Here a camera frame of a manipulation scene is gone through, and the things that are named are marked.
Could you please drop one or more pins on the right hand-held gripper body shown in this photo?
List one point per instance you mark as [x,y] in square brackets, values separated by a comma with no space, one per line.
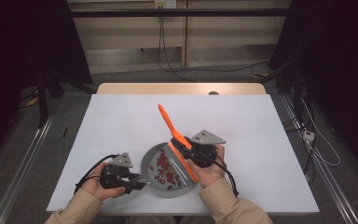
[207,137]

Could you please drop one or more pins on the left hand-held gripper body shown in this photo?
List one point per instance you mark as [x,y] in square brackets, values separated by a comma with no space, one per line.
[121,161]

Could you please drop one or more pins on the scatter of red beans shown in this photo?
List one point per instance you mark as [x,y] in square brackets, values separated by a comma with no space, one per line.
[163,161]

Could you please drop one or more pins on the grey dustpan with orange edge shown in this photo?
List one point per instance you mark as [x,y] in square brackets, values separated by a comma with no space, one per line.
[150,160]

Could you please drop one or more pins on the orange brush with grey bristles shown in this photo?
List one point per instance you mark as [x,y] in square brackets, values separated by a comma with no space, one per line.
[167,119]

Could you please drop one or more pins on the person's left hand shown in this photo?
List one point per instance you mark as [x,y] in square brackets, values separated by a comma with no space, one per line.
[94,186]

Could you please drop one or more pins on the person's right hand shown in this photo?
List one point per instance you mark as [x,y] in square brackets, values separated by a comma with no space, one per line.
[209,175]

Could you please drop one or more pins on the round table grommet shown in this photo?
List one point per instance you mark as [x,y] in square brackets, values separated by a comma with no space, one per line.
[213,92]

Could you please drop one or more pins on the wooden table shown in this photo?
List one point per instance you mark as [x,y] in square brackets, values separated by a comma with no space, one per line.
[167,88]

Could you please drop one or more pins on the small black stick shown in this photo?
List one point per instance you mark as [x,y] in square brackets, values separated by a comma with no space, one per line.
[65,132]

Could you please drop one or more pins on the black metal stand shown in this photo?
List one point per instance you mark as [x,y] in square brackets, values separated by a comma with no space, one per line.
[42,102]
[297,93]

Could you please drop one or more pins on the white power strip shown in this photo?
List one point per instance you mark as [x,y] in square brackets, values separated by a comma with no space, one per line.
[308,135]

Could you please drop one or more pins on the yellow floor tape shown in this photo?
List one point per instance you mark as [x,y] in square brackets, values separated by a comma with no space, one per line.
[32,101]

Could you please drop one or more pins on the black horizontal bar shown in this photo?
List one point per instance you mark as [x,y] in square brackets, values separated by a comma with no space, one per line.
[136,12]

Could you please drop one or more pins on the dark curtain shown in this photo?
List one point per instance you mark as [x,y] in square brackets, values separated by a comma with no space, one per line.
[12,46]
[348,62]

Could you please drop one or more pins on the aluminium floor rail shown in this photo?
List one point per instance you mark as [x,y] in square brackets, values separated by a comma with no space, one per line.
[21,174]
[329,186]

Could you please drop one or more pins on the white wall socket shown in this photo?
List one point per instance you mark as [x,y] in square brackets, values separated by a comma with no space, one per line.
[165,3]

